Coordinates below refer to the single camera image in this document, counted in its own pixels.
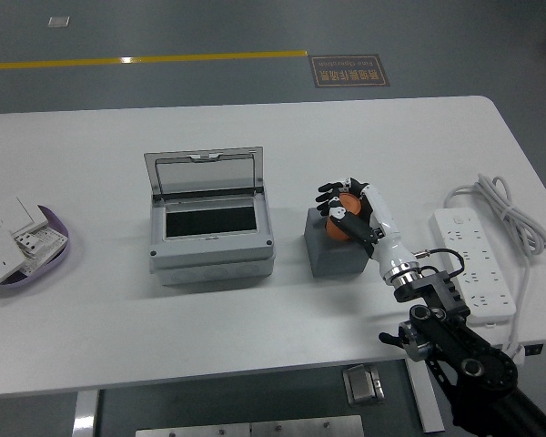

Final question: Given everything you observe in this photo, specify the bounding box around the white power cord with plug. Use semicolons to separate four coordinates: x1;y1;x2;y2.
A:
443;172;546;365

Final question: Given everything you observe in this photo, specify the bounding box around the small white socket insert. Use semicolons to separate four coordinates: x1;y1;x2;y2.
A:
12;231;41;259

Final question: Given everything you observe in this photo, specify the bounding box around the white table leg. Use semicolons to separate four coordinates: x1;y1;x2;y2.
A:
404;357;446;433
71;390;100;437

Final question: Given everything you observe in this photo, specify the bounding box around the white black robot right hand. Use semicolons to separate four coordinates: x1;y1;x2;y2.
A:
315;177;422;281

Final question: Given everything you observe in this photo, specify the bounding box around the orange cylinder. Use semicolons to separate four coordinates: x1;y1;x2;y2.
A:
325;193;363;241

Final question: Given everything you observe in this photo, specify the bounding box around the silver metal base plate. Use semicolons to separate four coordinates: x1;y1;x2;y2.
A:
135;414;365;437

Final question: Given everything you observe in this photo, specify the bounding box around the white wall switch panel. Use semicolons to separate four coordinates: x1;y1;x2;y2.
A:
0;195;51;238

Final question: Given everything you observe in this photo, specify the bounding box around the grey cube with round hole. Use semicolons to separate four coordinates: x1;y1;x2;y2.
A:
303;205;374;278

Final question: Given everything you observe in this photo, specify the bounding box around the white power strip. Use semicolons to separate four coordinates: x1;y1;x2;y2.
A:
428;207;518;327

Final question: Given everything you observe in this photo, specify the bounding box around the white grid socket frame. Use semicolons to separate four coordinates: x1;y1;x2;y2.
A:
20;226;69;277

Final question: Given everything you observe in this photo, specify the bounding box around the yellow floor tape line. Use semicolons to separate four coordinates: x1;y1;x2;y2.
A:
0;49;308;72

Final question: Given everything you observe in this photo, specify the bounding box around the purple plastic tray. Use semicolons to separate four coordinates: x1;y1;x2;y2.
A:
0;204;71;300

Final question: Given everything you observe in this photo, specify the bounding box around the silver metal block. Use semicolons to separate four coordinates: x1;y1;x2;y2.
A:
342;363;386;406

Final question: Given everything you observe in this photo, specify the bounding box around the brown floor sign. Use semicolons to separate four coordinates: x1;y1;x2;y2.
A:
308;54;391;88

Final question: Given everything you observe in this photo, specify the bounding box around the grey electrical box clear lid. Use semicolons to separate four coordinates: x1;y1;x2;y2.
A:
143;146;275;287

